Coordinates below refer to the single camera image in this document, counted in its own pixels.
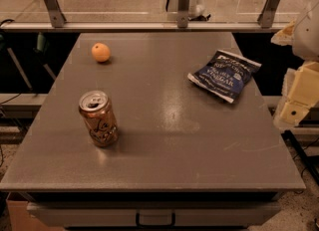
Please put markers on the orange fruit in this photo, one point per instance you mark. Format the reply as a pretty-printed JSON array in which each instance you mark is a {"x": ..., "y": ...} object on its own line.
[{"x": 101, "y": 52}]

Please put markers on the left metal bracket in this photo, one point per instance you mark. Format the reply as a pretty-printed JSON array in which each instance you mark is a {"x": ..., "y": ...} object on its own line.
[{"x": 56, "y": 15}]

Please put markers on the metal rail beam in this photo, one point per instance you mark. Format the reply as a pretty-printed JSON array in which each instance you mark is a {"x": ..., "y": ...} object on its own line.
[{"x": 139, "y": 27}]

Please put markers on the middle metal bracket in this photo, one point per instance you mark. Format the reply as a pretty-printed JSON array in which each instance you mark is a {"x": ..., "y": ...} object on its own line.
[{"x": 182, "y": 13}]

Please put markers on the blue chip bag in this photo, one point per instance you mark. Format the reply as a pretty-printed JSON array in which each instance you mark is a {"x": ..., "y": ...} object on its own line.
[{"x": 225, "y": 75}]

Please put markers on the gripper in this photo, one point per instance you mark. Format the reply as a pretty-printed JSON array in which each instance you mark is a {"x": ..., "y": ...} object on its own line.
[{"x": 307, "y": 39}]

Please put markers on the right metal bracket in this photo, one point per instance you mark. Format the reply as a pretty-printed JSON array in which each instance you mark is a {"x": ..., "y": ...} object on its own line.
[{"x": 267, "y": 15}]

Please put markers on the grey drawer with handle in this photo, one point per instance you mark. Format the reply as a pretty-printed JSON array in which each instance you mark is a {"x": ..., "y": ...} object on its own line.
[{"x": 155, "y": 215}]

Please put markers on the metal bracket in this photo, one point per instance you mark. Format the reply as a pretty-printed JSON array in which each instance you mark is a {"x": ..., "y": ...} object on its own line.
[
  {"x": 182, "y": 13},
  {"x": 267, "y": 15},
  {"x": 56, "y": 15}
]

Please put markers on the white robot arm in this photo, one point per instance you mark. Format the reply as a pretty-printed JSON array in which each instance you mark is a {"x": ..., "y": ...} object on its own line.
[{"x": 302, "y": 34}]

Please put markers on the orange soda can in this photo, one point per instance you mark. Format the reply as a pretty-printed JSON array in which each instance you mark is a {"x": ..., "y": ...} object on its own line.
[{"x": 96, "y": 109}]

